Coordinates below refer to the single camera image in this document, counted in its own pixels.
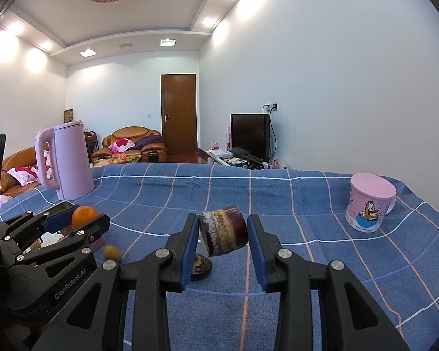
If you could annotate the blue plaid tablecloth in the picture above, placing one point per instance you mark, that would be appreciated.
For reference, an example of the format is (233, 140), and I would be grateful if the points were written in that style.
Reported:
(278, 197)

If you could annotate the light wooden coffee table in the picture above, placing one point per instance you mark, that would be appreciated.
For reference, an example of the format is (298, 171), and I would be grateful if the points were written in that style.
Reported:
(106, 162)

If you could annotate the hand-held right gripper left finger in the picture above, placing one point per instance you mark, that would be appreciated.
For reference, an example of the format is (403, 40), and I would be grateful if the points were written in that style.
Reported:
(190, 248)

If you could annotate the pink floral cushion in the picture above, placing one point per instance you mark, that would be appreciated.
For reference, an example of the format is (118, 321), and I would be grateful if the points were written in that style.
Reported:
(121, 144)
(22, 174)
(47, 162)

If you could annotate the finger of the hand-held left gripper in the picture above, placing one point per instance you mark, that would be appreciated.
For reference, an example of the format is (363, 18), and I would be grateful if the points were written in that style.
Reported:
(58, 217)
(87, 232)

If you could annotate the white flat box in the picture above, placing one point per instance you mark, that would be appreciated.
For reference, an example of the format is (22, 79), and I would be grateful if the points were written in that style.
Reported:
(219, 152)

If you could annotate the dark purple passion fruit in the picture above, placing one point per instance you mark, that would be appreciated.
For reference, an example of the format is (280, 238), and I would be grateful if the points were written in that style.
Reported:
(201, 267)

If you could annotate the pink cartoon mug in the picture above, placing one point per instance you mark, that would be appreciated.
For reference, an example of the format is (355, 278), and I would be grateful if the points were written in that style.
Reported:
(369, 204)

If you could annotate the ceiling air vent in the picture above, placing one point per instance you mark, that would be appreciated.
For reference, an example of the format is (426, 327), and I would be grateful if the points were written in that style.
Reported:
(126, 45)

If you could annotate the large orange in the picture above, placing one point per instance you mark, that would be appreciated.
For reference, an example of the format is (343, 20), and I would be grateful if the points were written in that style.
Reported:
(85, 215)

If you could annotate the brown leather loveseat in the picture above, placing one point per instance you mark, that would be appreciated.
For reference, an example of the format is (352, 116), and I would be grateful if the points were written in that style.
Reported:
(133, 133)

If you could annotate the small brown longan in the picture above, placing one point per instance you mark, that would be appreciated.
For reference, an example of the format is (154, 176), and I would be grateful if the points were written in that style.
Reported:
(112, 253)

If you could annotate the stack of black chairs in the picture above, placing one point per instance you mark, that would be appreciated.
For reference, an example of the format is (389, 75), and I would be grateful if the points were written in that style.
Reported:
(90, 140)

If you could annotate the long brown leather sofa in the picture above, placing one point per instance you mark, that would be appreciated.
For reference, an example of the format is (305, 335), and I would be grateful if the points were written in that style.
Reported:
(11, 186)

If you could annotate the square recessed ceiling light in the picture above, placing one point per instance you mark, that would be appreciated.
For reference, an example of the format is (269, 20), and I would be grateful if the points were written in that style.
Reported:
(167, 41)
(87, 52)

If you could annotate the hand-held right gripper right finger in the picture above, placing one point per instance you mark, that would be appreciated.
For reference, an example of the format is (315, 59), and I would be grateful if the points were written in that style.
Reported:
(258, 248)

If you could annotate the wall power socket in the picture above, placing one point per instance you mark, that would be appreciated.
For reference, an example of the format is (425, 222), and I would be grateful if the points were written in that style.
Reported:
(272, 108)

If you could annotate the brown wooden door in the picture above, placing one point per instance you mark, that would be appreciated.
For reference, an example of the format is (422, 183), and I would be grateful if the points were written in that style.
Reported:
(178, 113)

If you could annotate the black television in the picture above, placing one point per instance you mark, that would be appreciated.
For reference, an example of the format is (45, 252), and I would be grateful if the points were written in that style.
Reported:
(249, 135)

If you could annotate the glossy dark TV cabinet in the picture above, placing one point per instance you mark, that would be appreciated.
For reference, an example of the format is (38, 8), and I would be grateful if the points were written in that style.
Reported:
(205, 159)

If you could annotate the pink electric kettle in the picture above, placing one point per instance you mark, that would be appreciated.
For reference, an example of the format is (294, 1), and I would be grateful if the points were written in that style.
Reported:
(73, 161)

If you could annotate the purple blanket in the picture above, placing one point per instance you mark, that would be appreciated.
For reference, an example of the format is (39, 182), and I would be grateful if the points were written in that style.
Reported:
(150, 141)

